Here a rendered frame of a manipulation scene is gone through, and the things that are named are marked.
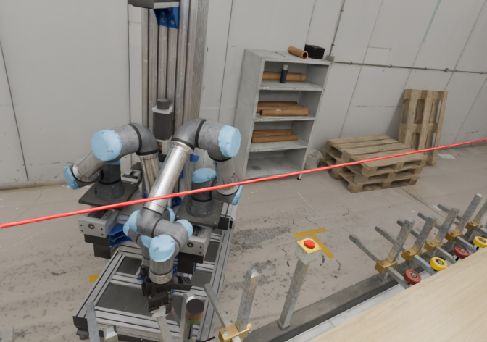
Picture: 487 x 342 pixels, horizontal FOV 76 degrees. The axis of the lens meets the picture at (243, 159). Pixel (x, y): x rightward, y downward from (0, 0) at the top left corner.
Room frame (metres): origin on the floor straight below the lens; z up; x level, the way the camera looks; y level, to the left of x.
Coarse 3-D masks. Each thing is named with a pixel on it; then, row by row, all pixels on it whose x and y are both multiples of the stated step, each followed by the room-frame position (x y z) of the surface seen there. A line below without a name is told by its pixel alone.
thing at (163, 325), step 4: (160, 320) 0.81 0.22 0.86; (164, 320) 0.81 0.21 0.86; (160, 324) 0.79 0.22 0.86; (164, 324) 0.80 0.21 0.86; (160, 328) 0.78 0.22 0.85; (164, 328) 0.78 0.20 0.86; (168, 328) 0.78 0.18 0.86; (164, 332) 0.76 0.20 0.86; (168, 332) 0.77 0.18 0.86; (164, 336) 0.75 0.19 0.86; (168, 336) 0.75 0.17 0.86; (164, 340) 0.74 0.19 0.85; (168, 340) 0.74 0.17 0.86; (172, 340) 0.74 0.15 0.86
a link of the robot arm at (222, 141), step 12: (204, 120) 1.12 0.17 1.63; (204, 132) 1.07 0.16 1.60; (216, 132) 1.07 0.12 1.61; (228, 132) 1.07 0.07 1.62; (204, 144) 1.06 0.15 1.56; (216, 144) 1.05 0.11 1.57; (228, 144) 1.05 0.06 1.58; (216, 156) 1.07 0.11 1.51; (228, 156) 1.05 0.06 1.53; (216, 168) 1.16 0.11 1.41; (228, 168) 1.15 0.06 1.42; (216, 180) 1.28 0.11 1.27; (228, 180) 1.19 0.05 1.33; (216, 192) 1.27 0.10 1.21; (228, 192) 1.23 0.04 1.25; (240, 192) 1.26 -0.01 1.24
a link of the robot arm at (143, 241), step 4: (140, 236) 0.95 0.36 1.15; (144, 236) 0.93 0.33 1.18; (140, 240) 0.94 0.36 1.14; (144, 240) 0.92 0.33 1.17; (148, 240) 0.92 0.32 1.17; (140, 244) 0.94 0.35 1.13; (144, 244) 0.92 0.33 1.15; (148, 244) 0.92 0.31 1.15; (144, 248) 0.92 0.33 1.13; (148, 248) 0.91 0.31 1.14; (144, 252) 0.92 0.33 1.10; (148, 252) 0.92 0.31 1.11; (144, 256) 0.92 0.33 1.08; (148, 256) 0.92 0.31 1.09
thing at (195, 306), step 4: (192, 300) 0.69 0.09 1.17; (196, 300) 0.69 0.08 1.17; (188, 304) 0.67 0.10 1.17; (192, 304) 0.68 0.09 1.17; (196, 304) 0.68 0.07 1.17; (200, 304) 0.68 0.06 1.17; (188, 308) 0.66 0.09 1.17; (192, 308) 0.66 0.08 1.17; (196, 308) 0.67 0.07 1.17; (200, 308) 0.67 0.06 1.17; (192, 312) 0.65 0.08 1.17; (196, 312) 0.65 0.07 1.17; (188, 336) 0.69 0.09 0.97
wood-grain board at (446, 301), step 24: (456, 264) 1.41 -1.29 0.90; (480, 264) 1.44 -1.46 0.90; (408, 288) 1.16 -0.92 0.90; (432, 288) 1.19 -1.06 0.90; (456, 288) 1.22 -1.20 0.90; (480, 288) 1.25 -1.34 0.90; (384, 312) 1.00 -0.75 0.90; (408, 312) 1.02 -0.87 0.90; (432, 312) 1.04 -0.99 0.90; (456, 312) 1.06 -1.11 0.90; (480, 312) 1.09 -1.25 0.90; (336, 336) 0.84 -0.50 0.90; (360, 336) 0.86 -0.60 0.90; (384, 336) 0.88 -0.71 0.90; (408, 336) 0.89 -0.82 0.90; (432, 336) 0.91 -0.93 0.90; (456, 336) 0.93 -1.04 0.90; (480, 336) 0.96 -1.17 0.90
